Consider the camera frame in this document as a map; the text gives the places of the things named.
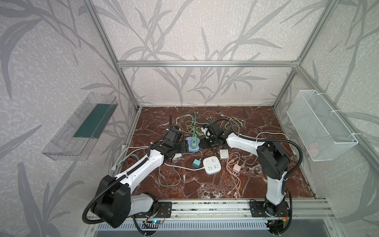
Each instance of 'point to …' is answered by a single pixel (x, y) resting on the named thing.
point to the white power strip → (212, 164)
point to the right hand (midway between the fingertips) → (201, 140)
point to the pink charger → (236, 168)
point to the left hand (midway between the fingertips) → (185, 140)
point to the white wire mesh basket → (324, 135)
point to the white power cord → (131, 150)
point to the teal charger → (196, 163)
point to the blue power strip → (189, 139)
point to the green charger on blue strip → (194, 144)
